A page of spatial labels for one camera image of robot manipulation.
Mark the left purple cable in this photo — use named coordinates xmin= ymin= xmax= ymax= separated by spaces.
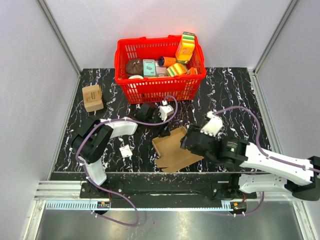
xmin=74 ymin=95 xmax=179 ymax=227

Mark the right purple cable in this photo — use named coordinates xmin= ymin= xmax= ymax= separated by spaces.
xmin=213 ymin=106 xmax=320 ymax=217

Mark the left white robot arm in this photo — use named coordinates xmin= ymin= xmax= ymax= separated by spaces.
xmin=71 ymin=100 xmax=177 ymax=198

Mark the small orange packet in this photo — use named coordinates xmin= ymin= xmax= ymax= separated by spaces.
xmin=185 ymin=67 xmax=198 ymax=75

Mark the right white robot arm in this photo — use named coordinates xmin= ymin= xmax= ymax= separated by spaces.
xmin=180 ymin=125 xmax=320 ymax=201

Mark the pink white snack box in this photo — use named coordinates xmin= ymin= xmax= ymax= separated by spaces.
xmin=155 ymin=60 xmax=168 ymax=78

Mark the brown round chocolate cake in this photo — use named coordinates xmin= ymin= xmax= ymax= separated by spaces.
xmin=125 ymin=58 xmax=144 ymax=77

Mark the yellow green sponge pack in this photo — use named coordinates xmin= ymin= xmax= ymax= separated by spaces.
xmin=166 ymin=62 xmax=188 ymax=77

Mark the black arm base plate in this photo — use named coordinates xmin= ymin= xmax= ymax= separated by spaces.
xmin=79 ymin=171 xmax=258 ymax=203

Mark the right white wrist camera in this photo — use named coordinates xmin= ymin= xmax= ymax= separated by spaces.
xmin=200 ymin=111 xmax=223 ymax=137

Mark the small folded cardboard box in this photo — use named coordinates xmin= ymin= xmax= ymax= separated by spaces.
xmin=82 ymin=84 xmax=104 ymax=113

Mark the orange blue can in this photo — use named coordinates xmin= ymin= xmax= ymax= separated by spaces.
xmin=157 ymin=56 xmax=177 ymax=68

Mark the purple cable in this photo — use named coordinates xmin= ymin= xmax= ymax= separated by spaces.
xmin=74 ymin=95 xmax=179 ymax=227
xmin=213 ymin=106 xmax=320 ymax=217

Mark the small white paper card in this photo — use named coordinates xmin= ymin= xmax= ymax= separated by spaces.
xmin=119 ymin=144 xmax=133 ymax=158

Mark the brown cardboard box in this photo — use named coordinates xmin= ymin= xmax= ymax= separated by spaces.
xmin=152 ymin=126 xmax=203 ymax=173

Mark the tall orange yellow carton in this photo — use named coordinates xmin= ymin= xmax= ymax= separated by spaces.
xmin=175 ymin=31 xmax=196 ymax=64

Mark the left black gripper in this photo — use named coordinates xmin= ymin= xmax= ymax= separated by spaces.
xmin=145 ymin=111 xmax=171 ymax=138

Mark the red plastic shopping basket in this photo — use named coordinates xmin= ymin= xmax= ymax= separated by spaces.
xmin=114 ymin=35 xmax=207 ymax=104

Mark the teal snack box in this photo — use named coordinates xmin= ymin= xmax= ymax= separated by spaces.
xmin=142 ymin=59 xmax=156 ymax=78

